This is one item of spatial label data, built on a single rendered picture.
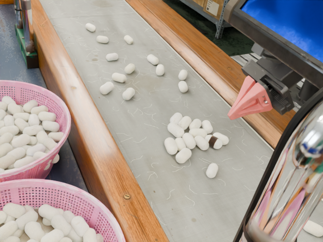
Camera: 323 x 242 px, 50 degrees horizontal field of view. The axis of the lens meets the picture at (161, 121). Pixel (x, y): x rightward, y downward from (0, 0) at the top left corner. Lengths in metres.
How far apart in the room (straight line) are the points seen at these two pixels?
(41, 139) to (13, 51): 0.48
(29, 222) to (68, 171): 0.18
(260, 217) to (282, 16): 0.22
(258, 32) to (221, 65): 0.58
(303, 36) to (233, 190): 0.35
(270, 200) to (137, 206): 0.37
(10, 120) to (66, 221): 0.25
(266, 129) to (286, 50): 0.44
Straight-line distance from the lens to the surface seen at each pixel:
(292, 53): 0.32
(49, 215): 0.54
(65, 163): 0.70
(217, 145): 0.67
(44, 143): 0.65
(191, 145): 0.65
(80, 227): 0.52
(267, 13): 0.36
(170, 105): 0.77
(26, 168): 0.57
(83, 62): 0.90
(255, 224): 0.18
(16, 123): 0.70
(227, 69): 0.91
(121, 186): 0.55
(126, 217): 0.51
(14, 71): 0.99
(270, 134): 0.75
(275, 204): 0.16
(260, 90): 0.62
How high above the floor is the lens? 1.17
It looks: 37 degrees down
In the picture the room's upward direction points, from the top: 10 degrees clockwise
